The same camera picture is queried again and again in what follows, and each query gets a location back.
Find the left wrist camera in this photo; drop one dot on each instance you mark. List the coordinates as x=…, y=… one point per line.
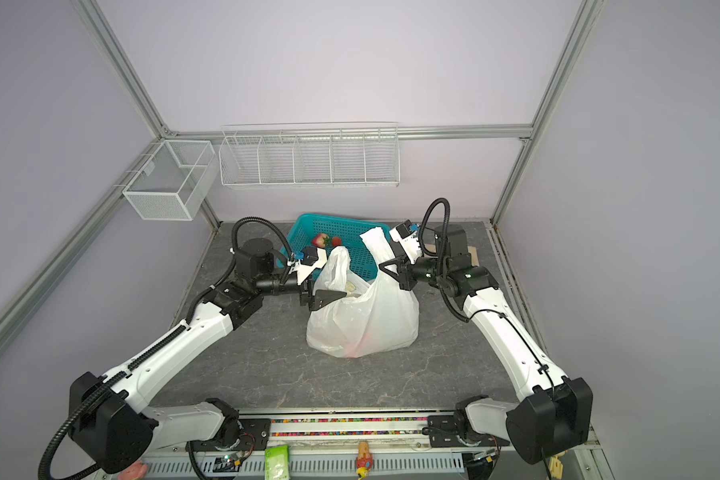
x=309, y=259

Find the pink toy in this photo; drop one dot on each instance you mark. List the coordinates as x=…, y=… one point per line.
x=137, y=471

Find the green packet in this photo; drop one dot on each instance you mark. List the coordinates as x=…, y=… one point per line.
x=277, y=463

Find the white plastic bag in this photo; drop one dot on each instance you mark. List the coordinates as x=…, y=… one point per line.
x=371, y=317

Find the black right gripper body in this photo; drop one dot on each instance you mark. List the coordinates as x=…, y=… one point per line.
x=410, y=275

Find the teal plastic basket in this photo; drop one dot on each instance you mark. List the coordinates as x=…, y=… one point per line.
x=349, y=231

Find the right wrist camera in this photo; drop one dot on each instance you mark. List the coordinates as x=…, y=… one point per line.
x=406, y=235

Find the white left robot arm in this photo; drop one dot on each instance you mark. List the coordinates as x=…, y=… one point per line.
x=110, y=417

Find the white wire mesh box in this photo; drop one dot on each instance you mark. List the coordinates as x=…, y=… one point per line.
x=174, y=181

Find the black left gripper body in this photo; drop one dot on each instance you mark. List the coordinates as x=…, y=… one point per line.
x=305, y=293

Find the white wire wall shelf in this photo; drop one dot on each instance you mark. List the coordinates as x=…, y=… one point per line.
x=310, y=154

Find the small yellow toy figure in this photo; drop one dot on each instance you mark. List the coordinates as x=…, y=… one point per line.
x=555, y=468

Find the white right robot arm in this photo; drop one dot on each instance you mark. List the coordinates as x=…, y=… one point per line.
x=553, y=411

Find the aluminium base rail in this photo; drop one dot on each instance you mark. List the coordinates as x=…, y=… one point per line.
x=324, y=444

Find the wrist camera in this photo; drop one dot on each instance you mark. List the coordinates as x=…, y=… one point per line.
x=406, y=235
x=309, y=259

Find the yellow work glove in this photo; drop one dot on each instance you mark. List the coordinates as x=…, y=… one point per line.
x=458, y=256

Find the small orange toy figure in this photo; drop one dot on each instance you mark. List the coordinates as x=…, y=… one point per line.
x=364, y=460

